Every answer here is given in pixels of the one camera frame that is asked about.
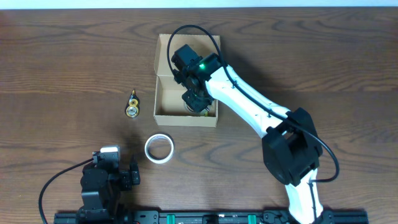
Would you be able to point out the clear packing tape roll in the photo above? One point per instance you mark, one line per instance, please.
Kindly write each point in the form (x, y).
(192, 113)

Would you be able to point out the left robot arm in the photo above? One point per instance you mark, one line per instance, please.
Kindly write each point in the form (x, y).
(103, 202)

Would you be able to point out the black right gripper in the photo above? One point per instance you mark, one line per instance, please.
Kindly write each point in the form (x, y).
(196, 106)

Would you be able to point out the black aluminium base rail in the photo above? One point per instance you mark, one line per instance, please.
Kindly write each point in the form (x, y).
(155, 217)

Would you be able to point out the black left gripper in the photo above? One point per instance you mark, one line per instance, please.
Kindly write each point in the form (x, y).
(131, 177)

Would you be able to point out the yellow black correction tape dispenser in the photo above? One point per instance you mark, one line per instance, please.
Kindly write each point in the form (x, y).
(132, 108)

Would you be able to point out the white masking tape roll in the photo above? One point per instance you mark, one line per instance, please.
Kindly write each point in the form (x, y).
(158, 137)

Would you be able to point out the brown cardboard box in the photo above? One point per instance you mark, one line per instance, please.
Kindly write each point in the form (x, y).
(169, 107)

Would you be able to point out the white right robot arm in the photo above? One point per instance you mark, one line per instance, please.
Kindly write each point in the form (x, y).
(290, 145)

